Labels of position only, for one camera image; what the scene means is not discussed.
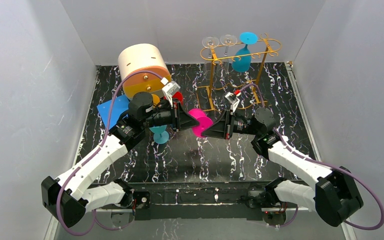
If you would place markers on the blue flat sheet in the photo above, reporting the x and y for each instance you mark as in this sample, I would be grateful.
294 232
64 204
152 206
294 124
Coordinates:
120 105

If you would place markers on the magenta wine glass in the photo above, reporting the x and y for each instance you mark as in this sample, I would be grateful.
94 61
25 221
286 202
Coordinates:
204 121

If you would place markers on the teal wine glass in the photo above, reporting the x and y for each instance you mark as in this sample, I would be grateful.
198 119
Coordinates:
241 63

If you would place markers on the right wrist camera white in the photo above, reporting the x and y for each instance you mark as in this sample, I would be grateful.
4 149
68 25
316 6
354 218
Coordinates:
233 99

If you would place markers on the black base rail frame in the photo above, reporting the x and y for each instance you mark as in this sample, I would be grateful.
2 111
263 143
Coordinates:
170 200

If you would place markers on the yellow wine glass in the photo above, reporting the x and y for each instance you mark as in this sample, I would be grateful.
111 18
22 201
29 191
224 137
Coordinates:
155 100

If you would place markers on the clear wine glass left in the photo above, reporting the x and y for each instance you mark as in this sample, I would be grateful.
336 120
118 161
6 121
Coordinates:
209 43

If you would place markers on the clear wine glass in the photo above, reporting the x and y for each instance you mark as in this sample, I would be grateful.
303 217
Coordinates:
227 40
209 43

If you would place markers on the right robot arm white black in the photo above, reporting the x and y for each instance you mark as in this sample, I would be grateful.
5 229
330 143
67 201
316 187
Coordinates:
331 192

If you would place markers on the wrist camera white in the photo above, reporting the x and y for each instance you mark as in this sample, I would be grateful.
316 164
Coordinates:
233 99
169 89

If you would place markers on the red wine glass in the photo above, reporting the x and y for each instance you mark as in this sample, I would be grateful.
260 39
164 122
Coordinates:
178 96

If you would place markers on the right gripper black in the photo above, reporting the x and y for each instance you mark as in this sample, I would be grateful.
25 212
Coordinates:
228 125

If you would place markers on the clear wine glass right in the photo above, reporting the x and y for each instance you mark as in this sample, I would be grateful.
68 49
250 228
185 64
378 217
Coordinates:
227 40

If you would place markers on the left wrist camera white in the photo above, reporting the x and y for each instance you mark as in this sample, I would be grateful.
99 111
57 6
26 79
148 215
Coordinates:
169 89

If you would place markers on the white cylindrical drawer box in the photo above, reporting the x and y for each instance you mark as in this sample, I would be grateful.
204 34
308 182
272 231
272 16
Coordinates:
142 66

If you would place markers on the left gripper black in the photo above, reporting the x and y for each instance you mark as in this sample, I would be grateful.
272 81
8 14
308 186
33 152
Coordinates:
176 117

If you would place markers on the light blue wine glass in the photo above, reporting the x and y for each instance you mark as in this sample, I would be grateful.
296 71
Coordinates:
160 135

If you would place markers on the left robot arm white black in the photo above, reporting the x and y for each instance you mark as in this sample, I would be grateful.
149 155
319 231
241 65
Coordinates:
92 169

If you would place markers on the gold wire glass rack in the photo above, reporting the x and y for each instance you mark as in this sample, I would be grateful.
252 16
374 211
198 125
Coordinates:
265 46

